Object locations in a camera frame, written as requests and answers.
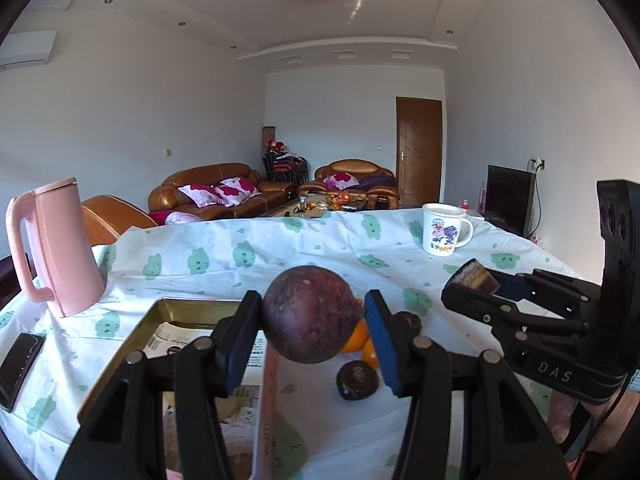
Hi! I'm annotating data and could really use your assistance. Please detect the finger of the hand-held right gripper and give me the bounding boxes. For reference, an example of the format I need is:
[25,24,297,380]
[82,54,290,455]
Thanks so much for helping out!
[487,267,606,315]
[441,282,592,344]

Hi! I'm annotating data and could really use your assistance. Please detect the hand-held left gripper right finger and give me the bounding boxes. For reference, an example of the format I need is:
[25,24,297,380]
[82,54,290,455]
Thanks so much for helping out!
[364,289,573,480]

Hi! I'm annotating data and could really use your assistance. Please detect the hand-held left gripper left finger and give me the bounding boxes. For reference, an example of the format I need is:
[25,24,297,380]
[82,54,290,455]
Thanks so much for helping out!
[56,290,263,480]

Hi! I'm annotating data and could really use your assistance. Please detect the orange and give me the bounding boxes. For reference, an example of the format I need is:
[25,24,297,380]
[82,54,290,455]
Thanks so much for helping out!
[361,337,382,367]
[340,317,372,353]

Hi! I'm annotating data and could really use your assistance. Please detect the chocolate coated cake piece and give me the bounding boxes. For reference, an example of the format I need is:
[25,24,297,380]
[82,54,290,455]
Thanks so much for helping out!
[449,258,502,295]

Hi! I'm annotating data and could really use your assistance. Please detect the small dark passion fruit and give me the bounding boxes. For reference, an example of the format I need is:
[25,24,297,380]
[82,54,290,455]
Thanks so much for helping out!
[395,311,424,341]

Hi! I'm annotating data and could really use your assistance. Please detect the wrinkled dark passion fruit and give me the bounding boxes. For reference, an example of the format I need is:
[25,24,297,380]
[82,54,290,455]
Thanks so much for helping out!
[336,360,378,402]

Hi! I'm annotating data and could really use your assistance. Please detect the pink tin box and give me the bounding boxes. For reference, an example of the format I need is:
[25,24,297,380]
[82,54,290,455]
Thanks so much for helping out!
[77,297,281,480]

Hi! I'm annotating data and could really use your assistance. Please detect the round purple passion fruit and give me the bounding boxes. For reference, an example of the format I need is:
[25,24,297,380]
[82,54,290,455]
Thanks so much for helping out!
[262,266,367,365]

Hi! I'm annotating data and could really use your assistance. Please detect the person's right hand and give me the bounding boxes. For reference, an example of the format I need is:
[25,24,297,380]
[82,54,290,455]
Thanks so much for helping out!
[547,375,640,466]

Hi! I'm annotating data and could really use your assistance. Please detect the newspaper sheet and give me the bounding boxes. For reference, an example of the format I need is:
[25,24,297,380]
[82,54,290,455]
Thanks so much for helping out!
[145,322,266,391]

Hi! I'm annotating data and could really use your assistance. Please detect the white cartoon mug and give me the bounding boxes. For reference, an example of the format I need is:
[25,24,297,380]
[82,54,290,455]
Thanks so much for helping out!
[421,203,473,257]

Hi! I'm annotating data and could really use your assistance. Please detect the black television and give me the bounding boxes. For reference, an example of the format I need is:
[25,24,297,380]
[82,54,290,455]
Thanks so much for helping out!
[486,165,533,238]

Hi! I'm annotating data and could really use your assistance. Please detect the white green cloud tablecloth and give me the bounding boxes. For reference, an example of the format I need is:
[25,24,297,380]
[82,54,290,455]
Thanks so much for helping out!
[0,207,606,480]

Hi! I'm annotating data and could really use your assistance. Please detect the purple blanket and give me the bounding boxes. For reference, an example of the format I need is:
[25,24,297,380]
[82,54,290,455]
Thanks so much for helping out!
[357,175,396,192]

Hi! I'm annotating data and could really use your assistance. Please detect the cluttered coffee table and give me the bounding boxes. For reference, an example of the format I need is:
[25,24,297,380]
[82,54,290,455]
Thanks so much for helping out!
[257,192,371,221]

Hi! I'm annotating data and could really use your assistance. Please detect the white magenta flower cushion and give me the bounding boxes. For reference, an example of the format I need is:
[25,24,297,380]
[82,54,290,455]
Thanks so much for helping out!
[212,176,261,206]
[322,172,360,190]
[178,184,226,208]

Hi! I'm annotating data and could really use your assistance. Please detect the brown wooden door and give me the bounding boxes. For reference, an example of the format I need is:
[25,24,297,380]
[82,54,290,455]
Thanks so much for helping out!
[396,96,443,208]

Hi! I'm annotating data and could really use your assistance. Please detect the brown leather sofa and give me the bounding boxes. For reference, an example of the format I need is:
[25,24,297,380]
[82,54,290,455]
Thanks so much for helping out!
[147,162,296,222]

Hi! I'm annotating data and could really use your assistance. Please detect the brown leather armchair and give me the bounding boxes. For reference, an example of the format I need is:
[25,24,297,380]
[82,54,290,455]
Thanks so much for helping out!
[298,159,401,211]
[80,195,158,248]

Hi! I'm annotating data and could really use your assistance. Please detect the stacked dark chairs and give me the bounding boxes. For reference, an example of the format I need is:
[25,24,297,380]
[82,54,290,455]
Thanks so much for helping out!
[262,150,308,186]

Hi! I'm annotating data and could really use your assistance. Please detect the pink electric kettle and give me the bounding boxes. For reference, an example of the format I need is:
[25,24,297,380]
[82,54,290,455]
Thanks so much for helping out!
[6,177,106,318]

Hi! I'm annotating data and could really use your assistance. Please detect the black smartphone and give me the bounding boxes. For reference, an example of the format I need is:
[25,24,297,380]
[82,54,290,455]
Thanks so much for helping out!
[0,332,47,413]

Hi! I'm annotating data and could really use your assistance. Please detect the white air conditioner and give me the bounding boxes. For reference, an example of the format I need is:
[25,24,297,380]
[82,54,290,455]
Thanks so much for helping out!
[0,31,57,68]

